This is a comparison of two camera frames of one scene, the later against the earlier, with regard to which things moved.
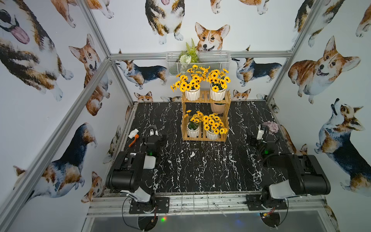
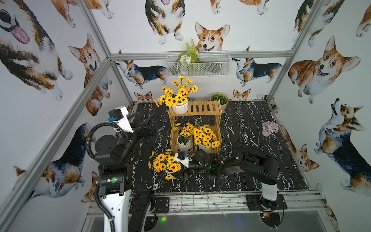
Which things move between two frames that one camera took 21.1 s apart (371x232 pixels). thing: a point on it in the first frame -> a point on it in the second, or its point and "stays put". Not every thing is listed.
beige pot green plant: [217, 108] -> [223, 98]
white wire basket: [214, 60] stays put
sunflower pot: [190, 83] -> [178, 101]
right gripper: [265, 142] -> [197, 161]
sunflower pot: [219, 81] -> [165, 163]
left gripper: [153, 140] -> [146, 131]
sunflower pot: [192, 127] -> [183, 139]
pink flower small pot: [273, 127] stays put
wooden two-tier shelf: [205, 114] -> [206, 139]
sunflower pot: [213, 126] -> [205, 138]
